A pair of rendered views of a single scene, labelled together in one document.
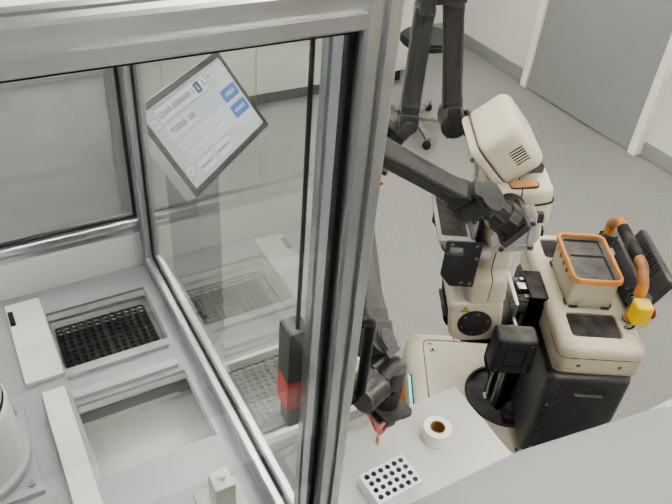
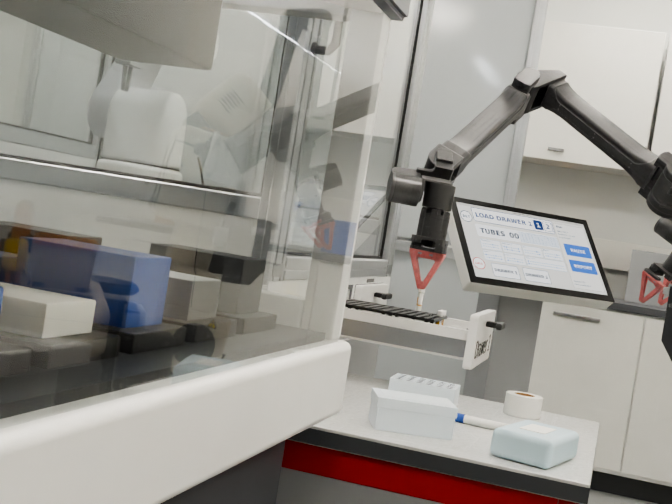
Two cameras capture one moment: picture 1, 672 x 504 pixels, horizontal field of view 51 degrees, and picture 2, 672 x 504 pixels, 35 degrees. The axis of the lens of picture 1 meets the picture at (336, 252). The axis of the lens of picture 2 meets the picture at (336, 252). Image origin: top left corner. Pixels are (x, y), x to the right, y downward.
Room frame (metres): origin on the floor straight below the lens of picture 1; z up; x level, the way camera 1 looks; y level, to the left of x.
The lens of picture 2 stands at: (-0.55, -1.50, 1.07)
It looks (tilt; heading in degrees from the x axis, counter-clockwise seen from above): 2 degrees down; 48
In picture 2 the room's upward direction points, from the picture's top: 9 degrees clockwise
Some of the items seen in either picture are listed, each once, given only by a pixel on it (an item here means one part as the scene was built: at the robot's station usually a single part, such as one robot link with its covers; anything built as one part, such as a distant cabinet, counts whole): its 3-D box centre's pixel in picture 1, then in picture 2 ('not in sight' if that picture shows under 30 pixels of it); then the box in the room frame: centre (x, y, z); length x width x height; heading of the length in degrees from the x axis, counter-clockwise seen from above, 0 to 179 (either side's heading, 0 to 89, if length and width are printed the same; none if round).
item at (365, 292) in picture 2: not in sight; (369, 306); (1.30, 0.37, 0.87); 0.29 x 0.02 x 0.11; 32
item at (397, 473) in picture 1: (390, 482); (424, 391); (0.94, -0.17, 0.78); 0.12 x 0.08 x 0.04; 125
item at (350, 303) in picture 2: not in sight; (388, 323); (1.10, 0.10, 0.87); 0.22 x 0.18 x 0.06; 122
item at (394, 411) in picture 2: not in sight; (411, 413); (0.70, -0.37, 0.79); 0.13 x 0.09 x 0.05; 142
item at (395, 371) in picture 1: (389, 375); (435, 196); (0.94, -0.13, 1.15); 0.07 x 0.06 x 0.07; 144
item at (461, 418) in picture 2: not in sight; (480, 422); (0.88, -0.37, 0.77); 0.14 x 0.02 x 0.02; 117
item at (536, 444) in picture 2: not in sight; (535, 442); (0.79, -0.55, 0.78); 0.15 x 0.10 x 0.04; 19
